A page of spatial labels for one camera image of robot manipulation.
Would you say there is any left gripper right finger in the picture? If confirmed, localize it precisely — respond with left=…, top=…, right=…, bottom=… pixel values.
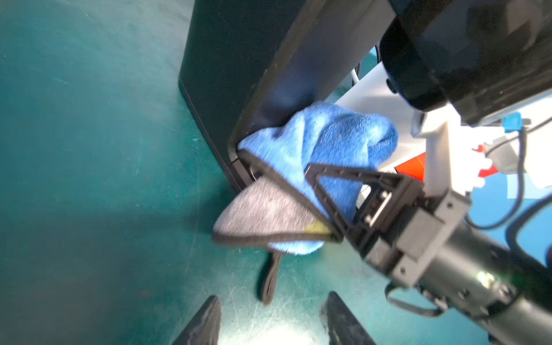
left=320, top=291, right=376, bottom=345

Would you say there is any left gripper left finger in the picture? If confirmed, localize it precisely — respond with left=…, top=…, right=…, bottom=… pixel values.
left=172, top=296, right=221, bottom=345

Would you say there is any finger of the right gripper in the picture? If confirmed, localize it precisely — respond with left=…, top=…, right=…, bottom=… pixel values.
left=305, top=163, right=414, bottom=254

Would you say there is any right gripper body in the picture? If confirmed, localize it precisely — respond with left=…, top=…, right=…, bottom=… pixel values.
left=357, top=181, right=472, bottom=288

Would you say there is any red coffee machine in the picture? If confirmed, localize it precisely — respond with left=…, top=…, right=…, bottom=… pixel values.
left=395, top=153, right=499, bottom=182

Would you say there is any blue grey cleaning cloth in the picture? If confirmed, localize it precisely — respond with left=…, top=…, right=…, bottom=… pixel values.
left=212, top=102, right=399, bottom=304

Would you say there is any white coffee machine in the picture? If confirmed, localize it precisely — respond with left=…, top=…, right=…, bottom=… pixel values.
left=336, top=63, right=426, bottom=173

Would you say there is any black coffee machine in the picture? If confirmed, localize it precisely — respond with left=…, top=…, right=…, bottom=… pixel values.
left=178, top=1, right=551, bottom=190

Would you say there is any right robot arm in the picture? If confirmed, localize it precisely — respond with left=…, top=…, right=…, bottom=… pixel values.
left=305, top=163, right=551, bottom=344

